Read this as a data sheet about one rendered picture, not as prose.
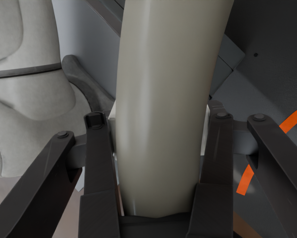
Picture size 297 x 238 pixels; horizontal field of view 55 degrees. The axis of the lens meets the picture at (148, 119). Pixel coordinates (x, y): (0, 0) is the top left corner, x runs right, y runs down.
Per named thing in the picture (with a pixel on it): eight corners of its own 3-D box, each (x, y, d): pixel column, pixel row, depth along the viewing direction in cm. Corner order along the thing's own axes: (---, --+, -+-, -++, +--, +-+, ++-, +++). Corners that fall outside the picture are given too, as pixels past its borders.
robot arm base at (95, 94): (97, 170, 70) (83, 181, 65) (36, 106, 72) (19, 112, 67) (140, 122, 61) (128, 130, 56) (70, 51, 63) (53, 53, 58)
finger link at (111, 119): (127, 161, 18) (115, 162, 18) (136, 115, 24) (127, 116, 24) (119, 117, 16) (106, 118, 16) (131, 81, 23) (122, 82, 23)
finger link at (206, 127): (196, 110, 16) (210, 109, 16) (186, 75, 22) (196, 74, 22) (199, 156, 17) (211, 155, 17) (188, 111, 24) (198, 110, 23)
